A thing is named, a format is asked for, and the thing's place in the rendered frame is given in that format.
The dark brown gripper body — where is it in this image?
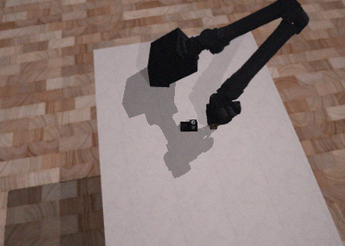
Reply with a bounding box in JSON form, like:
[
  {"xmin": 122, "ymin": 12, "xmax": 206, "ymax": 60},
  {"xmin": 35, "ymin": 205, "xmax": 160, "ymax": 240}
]
[{"xmin": 206, "ymin": 104, "xmax": 219, "ymax": 125}]

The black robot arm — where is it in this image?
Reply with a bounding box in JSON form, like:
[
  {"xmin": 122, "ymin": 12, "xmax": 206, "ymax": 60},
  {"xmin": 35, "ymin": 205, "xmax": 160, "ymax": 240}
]
[{"xmin": 179, "ymin": 0, "xmax": 310, "ymax": 125}]

